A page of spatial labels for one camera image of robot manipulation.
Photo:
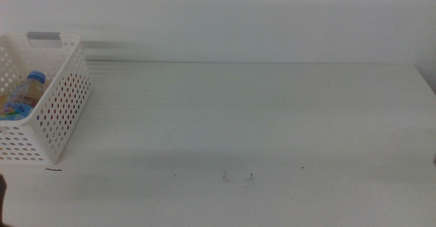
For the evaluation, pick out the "clear water bottle blue cap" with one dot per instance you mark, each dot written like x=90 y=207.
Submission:
x=24 y=97

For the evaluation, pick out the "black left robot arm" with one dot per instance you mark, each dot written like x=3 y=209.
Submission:
x=2 y=203

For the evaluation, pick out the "white perforated plastic basket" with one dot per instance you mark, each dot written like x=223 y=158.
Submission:
x=58 y=118

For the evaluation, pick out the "short black thread scrap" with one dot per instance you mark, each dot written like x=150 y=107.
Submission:
x=53 y=169

